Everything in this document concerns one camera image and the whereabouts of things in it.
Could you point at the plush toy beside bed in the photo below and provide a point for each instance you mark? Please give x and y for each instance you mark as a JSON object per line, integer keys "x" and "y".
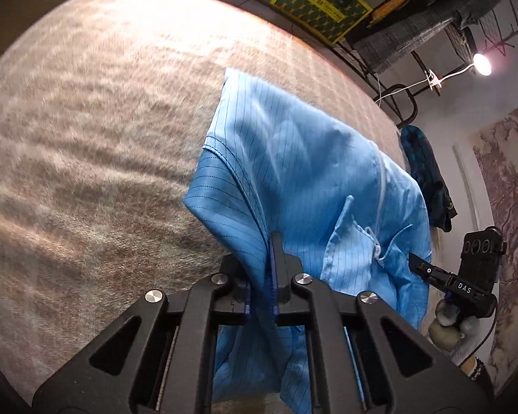
{"x": 451, "y": 327}

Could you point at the landscape painting wall tapestry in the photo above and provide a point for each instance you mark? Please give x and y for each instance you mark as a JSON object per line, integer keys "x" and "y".
{"x": 496, "y": 150}

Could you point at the grey plaid long coat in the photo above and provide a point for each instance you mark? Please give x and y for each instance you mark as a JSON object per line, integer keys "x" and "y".
{"x": 385, "y": 47}

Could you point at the yellow green patterned box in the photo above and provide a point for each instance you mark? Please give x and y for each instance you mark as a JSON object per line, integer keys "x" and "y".
{"x": 328, "y": 20}

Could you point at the dark teal folded garment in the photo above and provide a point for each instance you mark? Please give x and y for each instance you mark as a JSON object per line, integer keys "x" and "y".
{"x": 425, "y": 170}

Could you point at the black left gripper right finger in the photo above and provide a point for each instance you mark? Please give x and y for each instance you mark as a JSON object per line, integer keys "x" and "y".
{"x": 362, "y": 356}

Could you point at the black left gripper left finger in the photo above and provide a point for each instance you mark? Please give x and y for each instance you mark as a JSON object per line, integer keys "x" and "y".
{"x": 158, "y": 356}

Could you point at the beige plaid bed cover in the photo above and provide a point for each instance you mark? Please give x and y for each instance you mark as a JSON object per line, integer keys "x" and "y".
{"x": 104, "y": 107}

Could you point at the white clip-on desk lamp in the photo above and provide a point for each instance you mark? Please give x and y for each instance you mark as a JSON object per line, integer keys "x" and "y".
{"x": 480, "y": 64}

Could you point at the light blue striped garment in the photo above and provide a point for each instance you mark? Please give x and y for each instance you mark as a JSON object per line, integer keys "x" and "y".
{"x": 273, "y": 164}

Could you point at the black metal clothes rack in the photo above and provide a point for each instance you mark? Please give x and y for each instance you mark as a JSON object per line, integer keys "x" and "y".
{"x": 484, "y": 37}

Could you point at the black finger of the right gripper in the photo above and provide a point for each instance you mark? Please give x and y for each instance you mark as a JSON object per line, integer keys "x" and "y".
{"x": 432, "y": 274}

